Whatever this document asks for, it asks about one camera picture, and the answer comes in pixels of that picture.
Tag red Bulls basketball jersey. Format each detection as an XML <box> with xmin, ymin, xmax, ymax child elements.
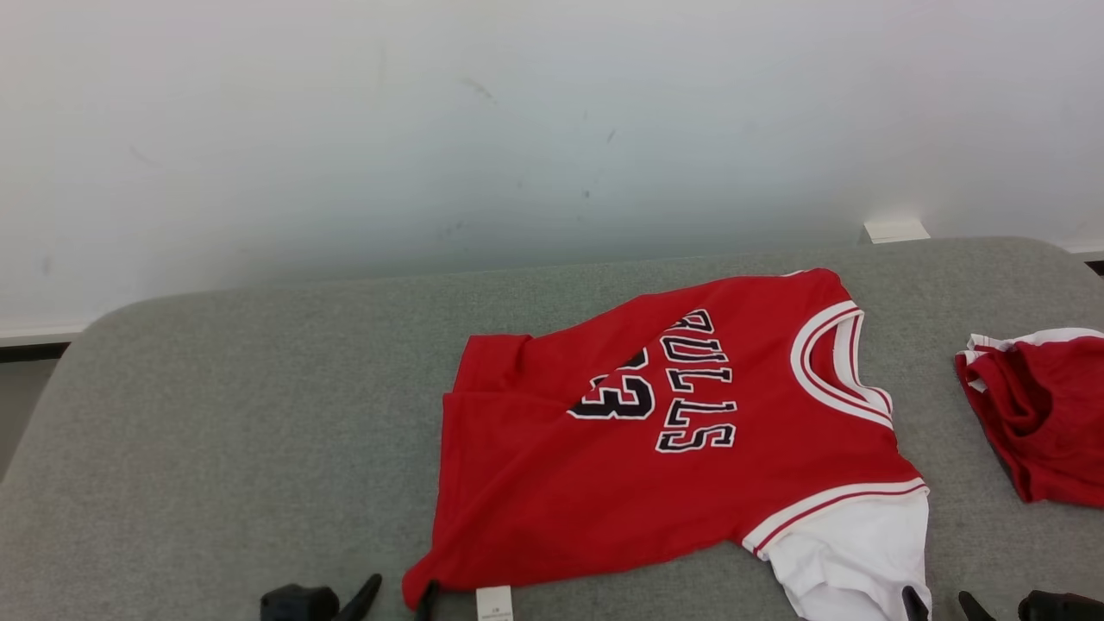
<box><xmin>401</xmin><ymin>268</ymin><xmax>934</xmax><ymax>621</ymax></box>

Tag grey fabric sofa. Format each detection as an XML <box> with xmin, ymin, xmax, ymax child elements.
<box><xmin>0</xmin><ymin>236</ymin><xmax>1104</xmax><ymax>621</ymax></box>

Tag red white-trimmed shorts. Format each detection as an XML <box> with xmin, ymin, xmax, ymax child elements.
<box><xmin>954</xmin><ymin>327</ymin><xmax>1104</xmax><ymax>508</ymax></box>

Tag white wall block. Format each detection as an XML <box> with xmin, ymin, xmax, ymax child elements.
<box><xmin>862</xmin><ymin>219</ymin><xmax>932</xmax><ymax>245</ymax></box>

